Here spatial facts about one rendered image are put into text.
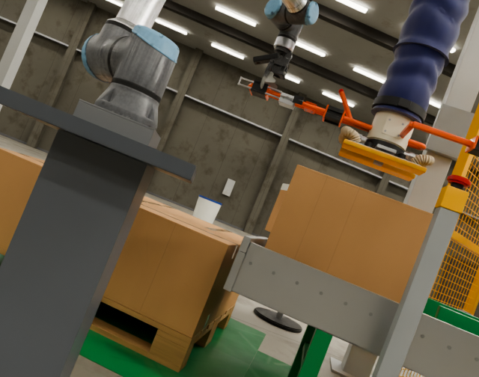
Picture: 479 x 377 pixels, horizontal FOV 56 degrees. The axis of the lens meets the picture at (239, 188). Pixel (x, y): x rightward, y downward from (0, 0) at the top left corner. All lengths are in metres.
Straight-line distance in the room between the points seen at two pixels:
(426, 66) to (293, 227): 0.86
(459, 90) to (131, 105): 2.35
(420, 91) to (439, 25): 0.28
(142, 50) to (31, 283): 0.70
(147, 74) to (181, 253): 0.83
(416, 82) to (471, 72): 1.26
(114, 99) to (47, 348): 0.69
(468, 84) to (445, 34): 1.14
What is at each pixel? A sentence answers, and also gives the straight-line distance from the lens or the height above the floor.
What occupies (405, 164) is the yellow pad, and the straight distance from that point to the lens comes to 1.91.
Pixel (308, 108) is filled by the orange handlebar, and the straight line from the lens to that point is 2.04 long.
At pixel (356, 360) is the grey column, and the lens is 3.04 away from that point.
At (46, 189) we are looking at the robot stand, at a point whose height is 0.55.
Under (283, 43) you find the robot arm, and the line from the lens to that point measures 2.13.
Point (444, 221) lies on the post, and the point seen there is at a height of 0.89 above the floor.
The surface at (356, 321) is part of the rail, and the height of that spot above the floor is 0.48.
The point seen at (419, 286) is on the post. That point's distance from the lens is 1.52.
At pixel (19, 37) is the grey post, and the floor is 1.45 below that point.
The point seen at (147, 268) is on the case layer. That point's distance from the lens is 1.94.
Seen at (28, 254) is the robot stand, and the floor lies 0.37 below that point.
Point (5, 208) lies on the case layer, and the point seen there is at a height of 0.31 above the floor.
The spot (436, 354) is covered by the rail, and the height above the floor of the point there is 0.49.
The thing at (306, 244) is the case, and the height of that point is 0.66.
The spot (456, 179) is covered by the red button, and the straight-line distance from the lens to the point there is 1.55.
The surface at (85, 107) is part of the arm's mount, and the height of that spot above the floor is 0.79.
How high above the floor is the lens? 0.69
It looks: 3 degrees up
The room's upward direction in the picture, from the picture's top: 22 degrees clockwise
